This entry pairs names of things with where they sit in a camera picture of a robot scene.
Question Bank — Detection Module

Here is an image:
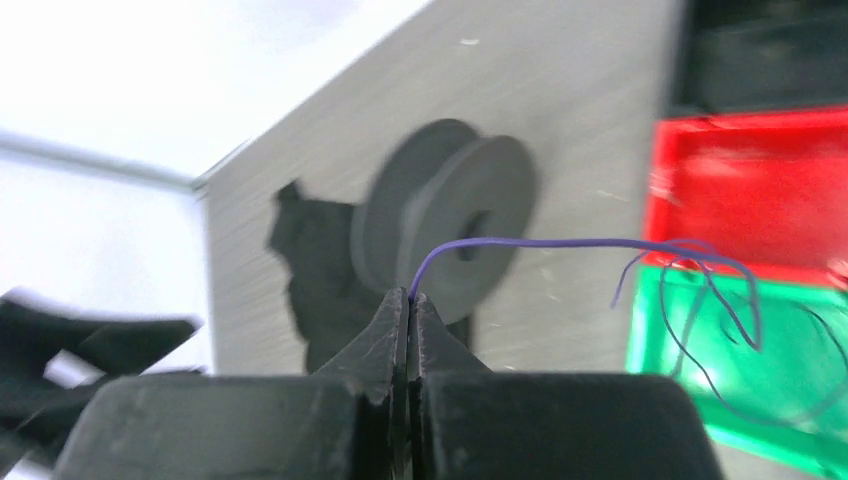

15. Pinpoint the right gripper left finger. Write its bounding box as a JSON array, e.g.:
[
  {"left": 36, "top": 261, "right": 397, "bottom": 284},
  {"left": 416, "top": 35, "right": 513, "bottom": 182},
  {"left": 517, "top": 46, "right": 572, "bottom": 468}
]
[{"left": 54, "top": 288, "right": 409, "bottom": 480}]

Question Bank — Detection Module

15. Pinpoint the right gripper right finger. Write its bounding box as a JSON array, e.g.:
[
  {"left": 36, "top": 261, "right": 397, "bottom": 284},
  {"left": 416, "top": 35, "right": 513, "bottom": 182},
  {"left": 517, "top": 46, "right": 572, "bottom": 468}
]
[{"left": 407, "top": 295, "right": 723, "bottom": 479}]

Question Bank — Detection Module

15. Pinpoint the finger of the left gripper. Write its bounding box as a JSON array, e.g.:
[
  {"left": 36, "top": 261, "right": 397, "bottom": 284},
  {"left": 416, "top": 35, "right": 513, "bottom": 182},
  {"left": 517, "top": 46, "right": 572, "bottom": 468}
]
[{"left": 1, "top": 291, "right": 200, "bottom": 464}]

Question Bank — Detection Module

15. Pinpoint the grey plastic cable spool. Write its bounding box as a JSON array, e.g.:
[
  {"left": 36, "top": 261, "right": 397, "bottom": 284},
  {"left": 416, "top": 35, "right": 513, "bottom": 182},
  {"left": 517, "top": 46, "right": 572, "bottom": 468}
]
[{"left": 350, "top": 118, "right": 540, "bottom": 291}]

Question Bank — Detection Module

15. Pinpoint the thin purple wire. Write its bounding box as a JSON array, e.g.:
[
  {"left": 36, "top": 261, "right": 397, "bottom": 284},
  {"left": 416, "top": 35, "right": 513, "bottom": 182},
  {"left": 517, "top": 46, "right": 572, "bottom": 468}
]
[{"left": 407, "top": 237, "right": 763, "bottom": 352}]

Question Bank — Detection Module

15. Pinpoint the black cloth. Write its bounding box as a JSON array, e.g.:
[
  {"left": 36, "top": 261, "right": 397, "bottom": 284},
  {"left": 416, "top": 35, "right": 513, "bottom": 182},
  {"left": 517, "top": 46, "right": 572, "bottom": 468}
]
[{"left": 267, "top": 181, "right": 474, "bottom": 375}]

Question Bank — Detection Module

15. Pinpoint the green plastic bin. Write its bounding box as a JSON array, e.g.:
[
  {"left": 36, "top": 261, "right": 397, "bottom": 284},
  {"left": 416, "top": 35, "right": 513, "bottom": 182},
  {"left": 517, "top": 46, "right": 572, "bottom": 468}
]
[{"left": 625, "top": 266, "right": 847, "bottom": 479}]

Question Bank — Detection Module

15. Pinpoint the red plastic bin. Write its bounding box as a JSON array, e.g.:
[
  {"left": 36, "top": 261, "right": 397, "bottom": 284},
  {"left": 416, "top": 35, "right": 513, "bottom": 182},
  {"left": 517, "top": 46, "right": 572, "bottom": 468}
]
[{"left": 643, "top": 107, "right": 847, "bottom": 289}]

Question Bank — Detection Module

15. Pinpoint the black plastic bin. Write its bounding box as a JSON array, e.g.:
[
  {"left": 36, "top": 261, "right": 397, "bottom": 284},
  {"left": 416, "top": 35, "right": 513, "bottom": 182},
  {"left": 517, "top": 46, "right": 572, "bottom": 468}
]
[{"left": 666, "top": 1, "right": 847, "bottom": 117}]

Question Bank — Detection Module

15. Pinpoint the thin black wire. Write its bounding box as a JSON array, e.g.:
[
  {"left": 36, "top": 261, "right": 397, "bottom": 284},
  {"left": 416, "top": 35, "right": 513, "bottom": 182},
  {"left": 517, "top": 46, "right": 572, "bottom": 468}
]
[{"left": 659, "top": 264, "right": 848, "bottom": 432}]

